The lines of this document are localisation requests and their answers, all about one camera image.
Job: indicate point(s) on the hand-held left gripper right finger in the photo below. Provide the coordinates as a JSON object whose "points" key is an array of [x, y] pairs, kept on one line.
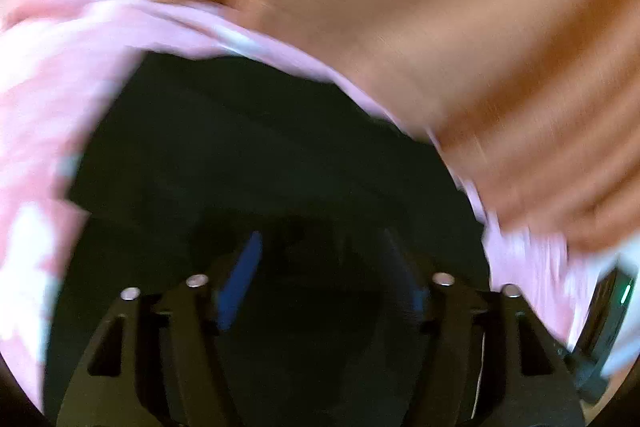
{"points": [[404, 274]]}

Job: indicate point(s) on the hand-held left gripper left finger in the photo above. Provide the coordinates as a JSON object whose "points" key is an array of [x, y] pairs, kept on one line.
{"points": [[244, 279]]}

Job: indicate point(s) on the black small garment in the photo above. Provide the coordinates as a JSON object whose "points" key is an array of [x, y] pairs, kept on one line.
{"points": [[270, 157]]}

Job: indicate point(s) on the orange curtain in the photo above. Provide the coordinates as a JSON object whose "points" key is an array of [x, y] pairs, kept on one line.
{"points": [[425, 32]]}

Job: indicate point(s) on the pink floral blanket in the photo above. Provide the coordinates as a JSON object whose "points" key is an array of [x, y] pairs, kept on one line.
{"points": [[45, 117]]}

